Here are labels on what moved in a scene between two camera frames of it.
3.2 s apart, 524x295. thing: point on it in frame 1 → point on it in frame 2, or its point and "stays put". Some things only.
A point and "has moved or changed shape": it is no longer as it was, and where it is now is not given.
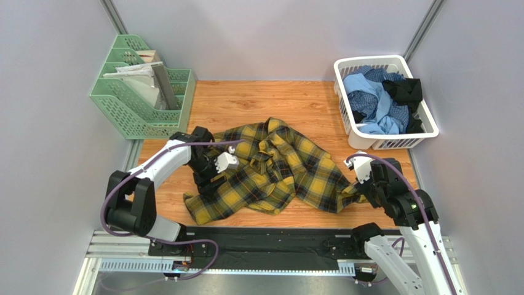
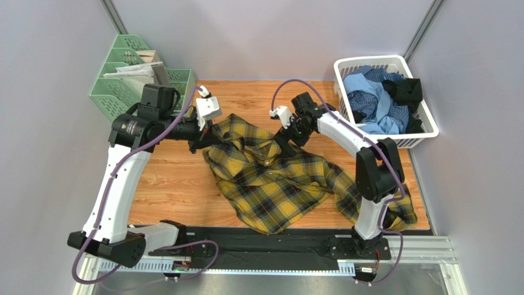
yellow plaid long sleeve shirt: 275,166 has moved or changed shape
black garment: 408,92 stays put
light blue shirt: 384,122 stays put
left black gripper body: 204,168 → 192,133
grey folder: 162,74 stays put
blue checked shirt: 368,104 stays put
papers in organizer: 142,75 stays put
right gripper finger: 364,188 → 282,139
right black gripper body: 369,192 → 287,136
